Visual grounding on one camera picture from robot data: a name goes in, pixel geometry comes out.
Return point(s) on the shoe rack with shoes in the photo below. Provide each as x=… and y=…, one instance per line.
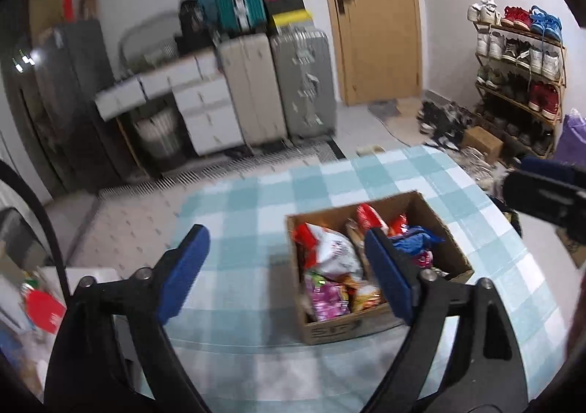
x=540, y=60

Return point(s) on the white noodle snack packet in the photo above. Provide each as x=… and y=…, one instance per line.
x=332, y=255

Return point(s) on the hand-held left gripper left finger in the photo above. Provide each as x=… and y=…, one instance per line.
x=183, y=275

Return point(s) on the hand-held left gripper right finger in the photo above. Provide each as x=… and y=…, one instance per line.
x=389, y=275

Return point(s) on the clear cracker packet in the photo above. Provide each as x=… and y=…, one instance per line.
x=355, y=239

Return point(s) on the white drawer desk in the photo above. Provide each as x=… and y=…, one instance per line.
x=206, y=120

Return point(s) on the grey door mat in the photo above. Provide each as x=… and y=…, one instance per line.
x=383, y=109

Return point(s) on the dark glass cabinet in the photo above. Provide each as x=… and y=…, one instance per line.
x=23, y=120

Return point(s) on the cardboard sheets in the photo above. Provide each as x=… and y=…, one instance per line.
x=88, y=0

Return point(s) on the wooden door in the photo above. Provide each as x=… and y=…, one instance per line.
x=375, y=28

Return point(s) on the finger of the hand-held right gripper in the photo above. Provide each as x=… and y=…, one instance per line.
x=535, y=197
x=554, y=171

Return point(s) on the purple plastic bag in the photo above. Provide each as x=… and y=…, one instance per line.
x=572, y=138

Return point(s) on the wooden shoe rack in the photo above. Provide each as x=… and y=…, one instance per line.
x=517, y=99

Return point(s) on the wooden cabinet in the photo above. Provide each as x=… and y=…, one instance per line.
x=46, y=0

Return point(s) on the small red blue snack packet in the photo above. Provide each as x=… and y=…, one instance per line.
x=399, y=225

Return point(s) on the small cardboard box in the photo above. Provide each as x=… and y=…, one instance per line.
x=483, y=145

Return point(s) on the red triangular chip bag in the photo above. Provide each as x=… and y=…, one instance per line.
x=371, y=216

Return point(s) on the purple grape candy bag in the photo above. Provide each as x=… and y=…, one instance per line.
x=327, y=301

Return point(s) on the beige suitcase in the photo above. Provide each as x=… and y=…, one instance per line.
x=252, y=92

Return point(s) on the silver suitcase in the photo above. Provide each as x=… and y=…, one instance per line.
x=304, y=83

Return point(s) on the grey refrigerator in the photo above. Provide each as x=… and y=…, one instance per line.
x=78, y=87

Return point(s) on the black bag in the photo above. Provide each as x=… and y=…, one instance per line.
x=197, y=26

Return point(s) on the red paper bag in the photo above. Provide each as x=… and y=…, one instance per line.
x=67, y=6

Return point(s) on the red pouch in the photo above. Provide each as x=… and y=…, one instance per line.
x=46, y=310

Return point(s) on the pile of sneakers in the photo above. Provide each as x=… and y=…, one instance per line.
x=444, y=120

